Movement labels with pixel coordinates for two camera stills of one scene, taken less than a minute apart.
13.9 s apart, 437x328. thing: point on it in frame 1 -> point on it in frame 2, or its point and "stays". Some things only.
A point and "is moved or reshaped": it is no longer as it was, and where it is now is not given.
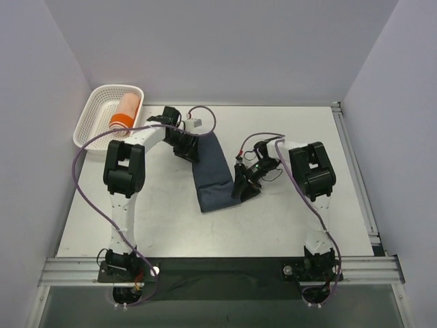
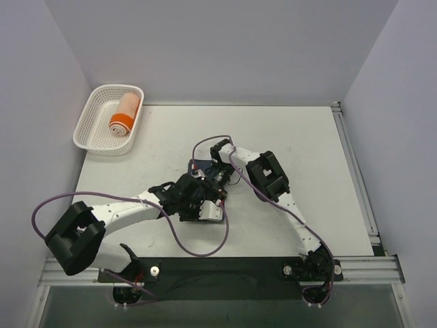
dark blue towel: (213, 176) is moved or reshaped
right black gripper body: (246, 179) -> (212, 184)
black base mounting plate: (221, 279) stays
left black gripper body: (186, 150) -> (190, 212)
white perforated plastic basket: (109, 108) stays
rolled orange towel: (128, 106) stays
